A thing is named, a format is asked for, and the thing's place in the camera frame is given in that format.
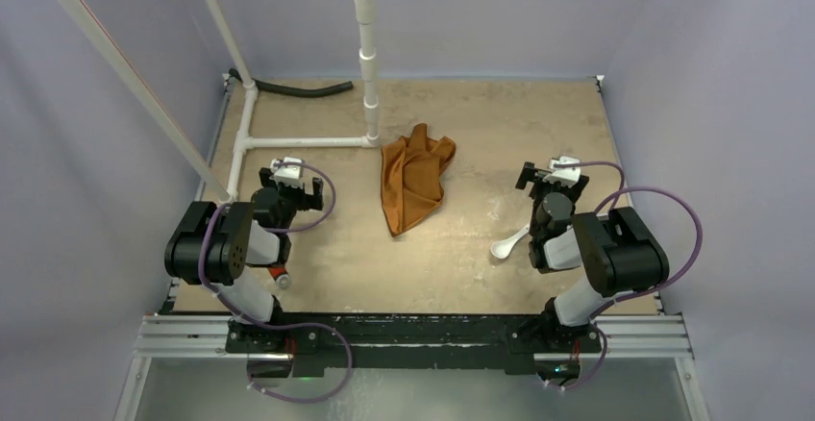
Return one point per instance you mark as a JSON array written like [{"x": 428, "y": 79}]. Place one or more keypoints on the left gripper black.
[{"x": 306, "y": 202}]

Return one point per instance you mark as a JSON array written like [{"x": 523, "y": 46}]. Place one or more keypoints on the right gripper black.
[{"x": 555, "y": 183}]

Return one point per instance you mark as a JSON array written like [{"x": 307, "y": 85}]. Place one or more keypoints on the orange cloth napkin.
[{"x": 411, "y": 171}]

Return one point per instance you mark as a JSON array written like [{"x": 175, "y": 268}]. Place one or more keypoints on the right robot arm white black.
[{"x": 616, "y": 254}]

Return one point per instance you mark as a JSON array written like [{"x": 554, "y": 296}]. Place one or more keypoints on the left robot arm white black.
[{"x": 217, "y": 246}]

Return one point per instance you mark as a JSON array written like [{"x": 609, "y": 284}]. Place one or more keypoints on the white ceramic spoon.
[{"x": 501, "y": 249}]

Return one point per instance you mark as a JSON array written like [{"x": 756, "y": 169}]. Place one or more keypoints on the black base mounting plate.
[{"x": 518, "y": 344}]

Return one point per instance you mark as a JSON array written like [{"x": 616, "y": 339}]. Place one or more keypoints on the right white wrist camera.
[{"x": 564, "y": 171}]

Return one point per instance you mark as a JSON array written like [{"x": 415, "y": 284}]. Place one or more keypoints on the white PVC pipe frame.
[{"x": 83, "y": 16}]

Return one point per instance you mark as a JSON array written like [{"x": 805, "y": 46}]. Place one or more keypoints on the red handled adjustable wrench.
[{"x": 280, "y": 277}]

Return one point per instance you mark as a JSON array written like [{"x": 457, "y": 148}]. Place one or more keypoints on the aluminium extrusion rail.
[{"x": 205, "y": 337}]

